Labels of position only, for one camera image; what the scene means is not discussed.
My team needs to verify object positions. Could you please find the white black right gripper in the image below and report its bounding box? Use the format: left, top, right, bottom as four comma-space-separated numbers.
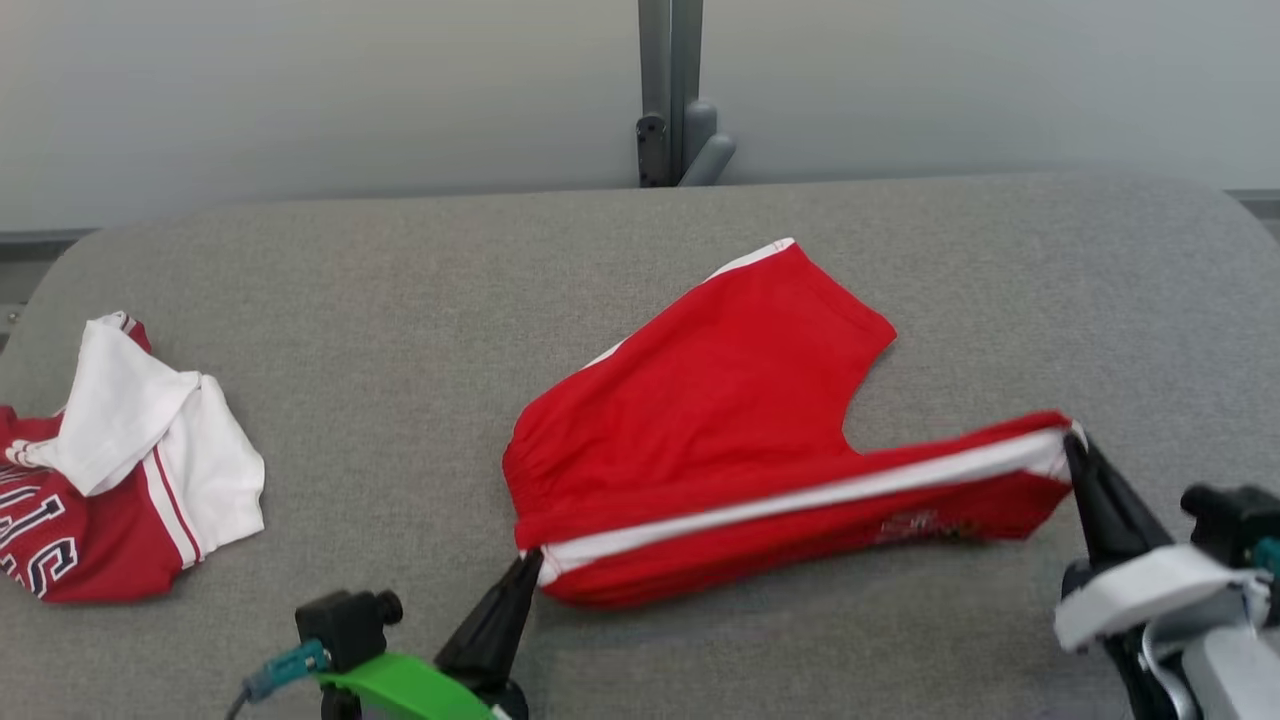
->
1055, 430, 1271, 654

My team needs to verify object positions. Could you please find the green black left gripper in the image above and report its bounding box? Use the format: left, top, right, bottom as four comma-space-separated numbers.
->
318, 547, 547, 720

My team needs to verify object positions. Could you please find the red shorts white side stripe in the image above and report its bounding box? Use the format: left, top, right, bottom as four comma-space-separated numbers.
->
502, 237, 1087, 611

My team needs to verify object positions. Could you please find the red white lettered jersey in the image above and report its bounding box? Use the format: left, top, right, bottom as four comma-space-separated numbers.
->
0, 310, 267, 605

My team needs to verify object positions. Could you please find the grey tubular partition foot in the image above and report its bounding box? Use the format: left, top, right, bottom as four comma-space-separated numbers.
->
678, 98, 738, 189

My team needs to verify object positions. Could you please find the dark metal post bracket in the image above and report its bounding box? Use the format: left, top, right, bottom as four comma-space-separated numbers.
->
636, 113, 670, 190

